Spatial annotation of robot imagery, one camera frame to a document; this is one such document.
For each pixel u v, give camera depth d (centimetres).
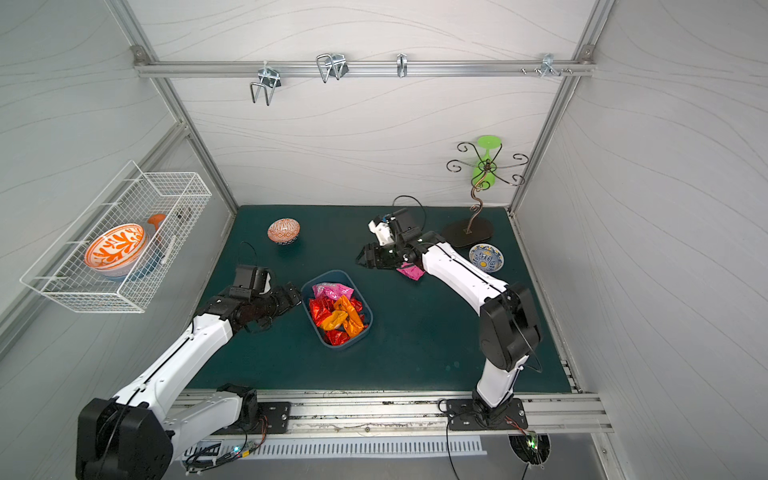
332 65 77
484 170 90
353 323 84
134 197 73
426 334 92
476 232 110
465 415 73
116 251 64
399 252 66
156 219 74
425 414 75
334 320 82
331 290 91
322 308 85
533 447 72
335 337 83
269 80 78
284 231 111
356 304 90
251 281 64
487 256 103
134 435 39
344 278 94
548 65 77
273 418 74
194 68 78
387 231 78
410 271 99
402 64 72
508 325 46
